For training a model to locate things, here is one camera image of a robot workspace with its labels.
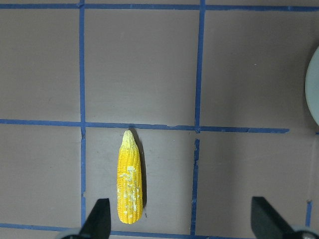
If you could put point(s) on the yellow toy corn cob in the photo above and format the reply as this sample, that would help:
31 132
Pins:
129 181

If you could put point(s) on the glass pot lid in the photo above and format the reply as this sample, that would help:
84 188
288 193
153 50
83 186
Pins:
312 86

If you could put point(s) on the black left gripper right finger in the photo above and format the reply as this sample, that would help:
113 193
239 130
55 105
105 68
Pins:
266 221

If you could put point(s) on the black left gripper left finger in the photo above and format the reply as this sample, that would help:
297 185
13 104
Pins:
98 223

